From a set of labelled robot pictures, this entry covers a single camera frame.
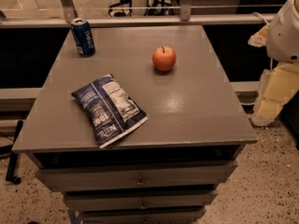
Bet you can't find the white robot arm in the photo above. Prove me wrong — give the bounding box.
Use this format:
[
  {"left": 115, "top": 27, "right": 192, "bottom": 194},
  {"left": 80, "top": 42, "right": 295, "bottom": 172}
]
[{"left": 266, "top": 0, "right": 299, "bottom": 63}]

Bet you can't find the blue chip bag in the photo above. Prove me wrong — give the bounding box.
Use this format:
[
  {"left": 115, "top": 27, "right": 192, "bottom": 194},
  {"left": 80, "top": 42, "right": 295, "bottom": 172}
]
[{"left": 71, "top": 74, "right": 148, "bottom": 148}]

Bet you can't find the red apple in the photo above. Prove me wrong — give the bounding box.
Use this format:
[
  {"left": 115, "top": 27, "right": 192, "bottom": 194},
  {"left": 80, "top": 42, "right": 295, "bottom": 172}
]
[{"left": 152, "top": 46, "right": 177, "bottom": 72}]

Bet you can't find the grey drawer cabinet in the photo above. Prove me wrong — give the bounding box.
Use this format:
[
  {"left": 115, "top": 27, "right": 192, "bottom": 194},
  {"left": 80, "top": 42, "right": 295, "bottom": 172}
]
[{"left": 14, "top": 26, "right": 256, "bottom": 224}]

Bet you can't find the blue Pepsi can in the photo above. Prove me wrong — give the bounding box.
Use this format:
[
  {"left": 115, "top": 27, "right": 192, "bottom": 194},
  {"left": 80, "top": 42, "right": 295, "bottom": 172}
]
[{"left": 71, "top": 18, "right": 95, "bottom": 57}]

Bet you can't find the middle grey drawer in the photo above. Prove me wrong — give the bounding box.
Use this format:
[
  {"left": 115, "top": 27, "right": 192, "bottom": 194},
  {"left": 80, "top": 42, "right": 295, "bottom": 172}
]
[{"left": 64, "top": 189, "right": 217, "bottom": 211}]

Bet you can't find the grey drawer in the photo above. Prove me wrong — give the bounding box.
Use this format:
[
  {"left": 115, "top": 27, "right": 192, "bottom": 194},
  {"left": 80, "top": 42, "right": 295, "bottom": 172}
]
[
  {"left": 64, "top": 189, "right": 217, "bottom": 211},
  {"left": 36, "top": 161, "right": 237, "bottom": 192},
  {"left": 81, "top": 207, "right": 205, "bottom": 224}
]

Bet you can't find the bottom grey drawer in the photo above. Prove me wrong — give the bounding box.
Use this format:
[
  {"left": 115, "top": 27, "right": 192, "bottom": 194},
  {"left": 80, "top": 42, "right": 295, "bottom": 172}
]
[{"left": 81, "top": 207, "right": 205, "bottom": 224}]

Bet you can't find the top grey drawer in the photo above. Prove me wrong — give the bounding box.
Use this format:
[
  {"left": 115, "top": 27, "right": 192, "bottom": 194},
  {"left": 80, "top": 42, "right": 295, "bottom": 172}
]
[{"left": 36, "top": 161, "right": 237, "bottom": 192}]

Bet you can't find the grey metal railing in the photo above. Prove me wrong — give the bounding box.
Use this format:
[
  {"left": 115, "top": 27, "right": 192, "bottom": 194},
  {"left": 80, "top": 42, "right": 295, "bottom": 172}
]
[{"left": 0, "top": 0, "right": 262, "bottom": 28}]

